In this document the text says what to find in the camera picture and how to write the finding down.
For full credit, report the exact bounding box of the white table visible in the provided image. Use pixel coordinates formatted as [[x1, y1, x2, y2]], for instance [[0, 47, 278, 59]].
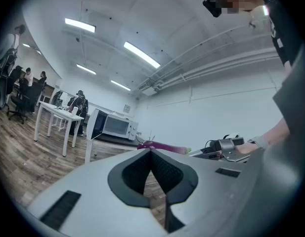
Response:
[[33, 101, 85, 158]]

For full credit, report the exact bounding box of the person's right hand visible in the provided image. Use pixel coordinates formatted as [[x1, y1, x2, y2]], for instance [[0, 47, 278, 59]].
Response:
[[235, 142, 259, 156]]

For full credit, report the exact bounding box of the white microwave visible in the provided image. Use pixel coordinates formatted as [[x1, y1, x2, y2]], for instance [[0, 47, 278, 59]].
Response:
[[89, 108, 139, 141]]

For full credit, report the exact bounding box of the black head camera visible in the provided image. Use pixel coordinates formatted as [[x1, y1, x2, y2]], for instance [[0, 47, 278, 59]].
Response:
[[203, 0, 222, 18]]

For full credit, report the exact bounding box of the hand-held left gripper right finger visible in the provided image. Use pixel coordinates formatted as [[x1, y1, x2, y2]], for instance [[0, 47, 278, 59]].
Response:
[[151, 148, 266, 235]]

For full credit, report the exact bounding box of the purple eggplant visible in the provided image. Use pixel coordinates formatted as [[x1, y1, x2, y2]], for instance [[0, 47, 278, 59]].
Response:
[[136, 139, 192, 155]]

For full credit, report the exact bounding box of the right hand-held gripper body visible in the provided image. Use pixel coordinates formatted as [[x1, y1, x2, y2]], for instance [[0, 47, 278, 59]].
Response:
[[189, 133, 252, 163]]

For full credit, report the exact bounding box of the person's right forearm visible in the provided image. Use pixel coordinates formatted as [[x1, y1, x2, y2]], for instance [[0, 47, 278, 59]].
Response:
[[262, 117, 291, 148]]

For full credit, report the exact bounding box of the white ceiling pipe bundle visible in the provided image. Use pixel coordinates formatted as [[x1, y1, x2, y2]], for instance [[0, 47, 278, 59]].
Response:
[[131, 50, 280, 96]]

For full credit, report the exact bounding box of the grey wristband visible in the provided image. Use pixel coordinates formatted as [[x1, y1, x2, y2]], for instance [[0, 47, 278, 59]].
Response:
[[247, 136, 269, 151]]

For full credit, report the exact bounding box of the white ceiling air unit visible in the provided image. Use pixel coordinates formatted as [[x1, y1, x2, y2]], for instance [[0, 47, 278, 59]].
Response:
[[139, 84, 158, 96]]

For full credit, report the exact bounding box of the person's black shirt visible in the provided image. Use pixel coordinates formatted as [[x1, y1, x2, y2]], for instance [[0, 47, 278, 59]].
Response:
[[261, 0, 305, 71]]

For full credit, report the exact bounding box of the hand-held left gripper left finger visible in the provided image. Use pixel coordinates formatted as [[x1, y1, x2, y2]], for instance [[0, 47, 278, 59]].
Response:
[[26, 148, 166, 237]]

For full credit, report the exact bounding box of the black office chair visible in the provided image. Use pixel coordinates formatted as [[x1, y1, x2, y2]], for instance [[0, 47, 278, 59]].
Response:
[[7, 94, 29, 125]]

